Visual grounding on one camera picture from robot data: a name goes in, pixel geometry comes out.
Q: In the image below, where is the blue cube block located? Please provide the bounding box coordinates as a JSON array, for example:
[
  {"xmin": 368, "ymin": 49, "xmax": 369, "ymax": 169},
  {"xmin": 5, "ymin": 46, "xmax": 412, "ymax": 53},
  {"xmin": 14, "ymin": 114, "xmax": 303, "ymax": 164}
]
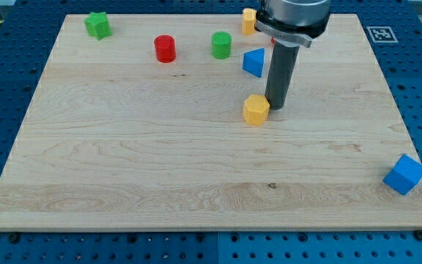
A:
[{"xmin": 382, "ymin": 154, "xmax": 422, "ymax": 195}]

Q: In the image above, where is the green star block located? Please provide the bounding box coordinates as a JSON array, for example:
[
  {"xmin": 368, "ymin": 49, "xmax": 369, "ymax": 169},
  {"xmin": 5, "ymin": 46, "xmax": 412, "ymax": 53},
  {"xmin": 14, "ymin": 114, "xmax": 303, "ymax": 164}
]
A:
[{"xmin": 84, "ymin": 12, "xmax": 111, "ymax": 40}]

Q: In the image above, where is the yellow hexagon block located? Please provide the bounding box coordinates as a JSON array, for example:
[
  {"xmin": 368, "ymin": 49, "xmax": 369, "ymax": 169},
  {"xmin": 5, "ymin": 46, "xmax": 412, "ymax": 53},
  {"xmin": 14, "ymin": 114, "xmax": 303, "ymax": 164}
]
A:
[{"xmin": 243, "ymin": 95, "xmax": 270, "ymax": 126}]

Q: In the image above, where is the white fiducial marker tag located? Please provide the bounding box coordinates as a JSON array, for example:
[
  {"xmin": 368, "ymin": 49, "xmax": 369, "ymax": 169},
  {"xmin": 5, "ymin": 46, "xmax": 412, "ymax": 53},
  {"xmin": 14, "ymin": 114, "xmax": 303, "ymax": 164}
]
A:
[{"xmin": 366, "ymin": 26, "xmax": 398, "ymax": 43}]

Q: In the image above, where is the green cylinder block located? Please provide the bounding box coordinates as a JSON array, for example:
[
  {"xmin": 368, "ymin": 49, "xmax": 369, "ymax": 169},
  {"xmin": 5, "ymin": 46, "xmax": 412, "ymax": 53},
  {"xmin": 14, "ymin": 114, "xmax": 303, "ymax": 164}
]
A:
[{"xmin": 211, "ymin": 32, "xmax": 232, "ymax": 59}]

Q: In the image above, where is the wooden board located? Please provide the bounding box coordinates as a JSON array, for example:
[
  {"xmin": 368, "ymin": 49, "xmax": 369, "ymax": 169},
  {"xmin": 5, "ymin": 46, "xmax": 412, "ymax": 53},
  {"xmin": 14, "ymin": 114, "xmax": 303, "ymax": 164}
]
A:
[{"xmin": 0, "ymin": 15, "xmax": 422, "ymax": 232}]

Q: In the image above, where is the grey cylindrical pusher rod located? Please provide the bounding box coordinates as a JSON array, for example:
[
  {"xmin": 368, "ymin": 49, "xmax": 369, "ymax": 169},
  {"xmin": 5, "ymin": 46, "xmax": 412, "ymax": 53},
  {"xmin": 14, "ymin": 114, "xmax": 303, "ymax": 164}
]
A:
[{"xmin": 264, "ymin": 42, "xmax": 299, "ymax": 110}]

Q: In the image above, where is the red cylinder block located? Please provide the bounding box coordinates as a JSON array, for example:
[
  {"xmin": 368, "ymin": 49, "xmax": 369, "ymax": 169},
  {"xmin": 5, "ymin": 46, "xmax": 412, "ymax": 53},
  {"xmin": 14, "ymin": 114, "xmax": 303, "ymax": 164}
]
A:
[{"xmin": 154, "ymin": 34, "xmax": 176, "ymax": 63}]

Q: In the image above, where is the yellow block at back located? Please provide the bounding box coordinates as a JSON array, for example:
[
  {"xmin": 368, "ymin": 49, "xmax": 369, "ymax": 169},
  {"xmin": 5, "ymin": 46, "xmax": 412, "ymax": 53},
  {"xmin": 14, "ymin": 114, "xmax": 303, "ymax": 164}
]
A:
[{"xmin": 241, "ymin": 8, "xmax": 256, "ymax": 35}]

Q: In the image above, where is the blue triangle block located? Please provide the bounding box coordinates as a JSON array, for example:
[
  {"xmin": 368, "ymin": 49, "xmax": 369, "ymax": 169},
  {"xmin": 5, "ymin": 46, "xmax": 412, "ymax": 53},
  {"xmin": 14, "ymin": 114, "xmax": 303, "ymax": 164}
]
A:
[{"xmin": 243, "ymin": 48, "xmax": 265, "ymax": 78}]

